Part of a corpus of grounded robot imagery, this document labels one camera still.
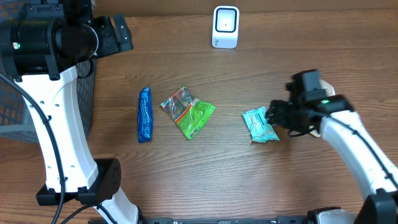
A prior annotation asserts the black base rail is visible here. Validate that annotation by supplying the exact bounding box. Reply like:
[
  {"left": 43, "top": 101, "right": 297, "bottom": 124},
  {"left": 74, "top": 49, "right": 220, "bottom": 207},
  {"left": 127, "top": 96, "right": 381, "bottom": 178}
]
[{"left": 88, "top": 207, "right": 366, "bottom": 224}]

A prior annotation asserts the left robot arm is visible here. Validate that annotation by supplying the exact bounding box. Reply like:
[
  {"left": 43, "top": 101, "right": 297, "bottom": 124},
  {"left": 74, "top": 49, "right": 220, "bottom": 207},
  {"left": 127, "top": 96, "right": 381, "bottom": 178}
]
[{"left": 1, "top": 1, "right": 144, "bottom": 224}]

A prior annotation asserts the blue snack bar wrapper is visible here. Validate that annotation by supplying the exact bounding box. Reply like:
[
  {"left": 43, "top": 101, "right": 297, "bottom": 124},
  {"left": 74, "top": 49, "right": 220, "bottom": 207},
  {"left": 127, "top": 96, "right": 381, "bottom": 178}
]
[{"left": 137, "top": 86, "right": 154, "bottom": 143}]

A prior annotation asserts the teal tissue packet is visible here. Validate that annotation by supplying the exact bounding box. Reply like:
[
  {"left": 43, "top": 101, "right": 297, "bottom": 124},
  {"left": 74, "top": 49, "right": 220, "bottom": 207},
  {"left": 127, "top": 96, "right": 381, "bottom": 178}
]
[{"left": 242, "top": 106, "right": 279, "bottom": 143}]

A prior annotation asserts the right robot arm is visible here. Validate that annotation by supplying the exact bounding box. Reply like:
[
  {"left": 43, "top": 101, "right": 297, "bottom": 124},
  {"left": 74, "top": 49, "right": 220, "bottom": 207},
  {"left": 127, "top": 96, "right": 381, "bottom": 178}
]
[{"left": 266, "top": 95, "right": 397, "bottom": 223}]

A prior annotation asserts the green snack packet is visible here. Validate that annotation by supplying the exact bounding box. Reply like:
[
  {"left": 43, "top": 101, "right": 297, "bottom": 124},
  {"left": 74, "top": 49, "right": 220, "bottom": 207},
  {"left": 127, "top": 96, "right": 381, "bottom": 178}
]
[{"left": 160, "top": 86, "right": 216, "bottom": 140}]

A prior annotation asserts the white barcode scanner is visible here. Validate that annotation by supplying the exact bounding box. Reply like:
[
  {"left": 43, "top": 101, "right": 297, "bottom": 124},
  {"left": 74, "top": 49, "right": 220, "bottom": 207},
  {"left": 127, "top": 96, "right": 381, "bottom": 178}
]
[{"left": 211, "top": 6, "right": 240, "bottom": 49}]

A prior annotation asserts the dark grey plastic basket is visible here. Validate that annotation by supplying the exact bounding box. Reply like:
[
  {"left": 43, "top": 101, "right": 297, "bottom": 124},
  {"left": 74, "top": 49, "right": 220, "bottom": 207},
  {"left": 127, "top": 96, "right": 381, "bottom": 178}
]
[{"left": 1, "top": 1, "right": 95, "bottom": 143}]

